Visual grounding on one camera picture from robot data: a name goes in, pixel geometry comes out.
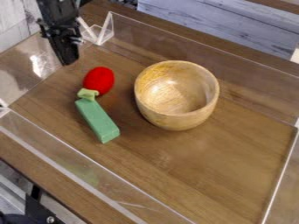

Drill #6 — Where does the clear acrylic corner bracket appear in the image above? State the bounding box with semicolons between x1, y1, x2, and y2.
78;12;115;46

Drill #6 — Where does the wooden bowl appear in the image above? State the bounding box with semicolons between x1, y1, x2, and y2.
135;60;221;131

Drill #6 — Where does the green rectangular block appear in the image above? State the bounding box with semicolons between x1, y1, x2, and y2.
75;99;121;144

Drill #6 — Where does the red plush strawberry toy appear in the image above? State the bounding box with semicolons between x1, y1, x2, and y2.
78;66;115;101

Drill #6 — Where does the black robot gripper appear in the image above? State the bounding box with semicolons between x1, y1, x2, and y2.
36;0;82;66

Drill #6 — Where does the clear acrylic tray wall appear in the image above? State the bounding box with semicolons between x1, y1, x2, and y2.
0;12;299;224

